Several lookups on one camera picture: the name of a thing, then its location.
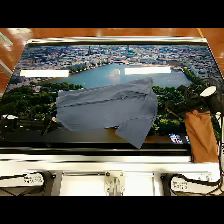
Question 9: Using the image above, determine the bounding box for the brown garment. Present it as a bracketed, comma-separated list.
[183, 109, 220, 165]

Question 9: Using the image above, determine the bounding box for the silver frame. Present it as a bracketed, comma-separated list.
[0, 152, 224, 197]

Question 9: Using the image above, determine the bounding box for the grey shirt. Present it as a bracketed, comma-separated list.
[55, 76, 160, 150]

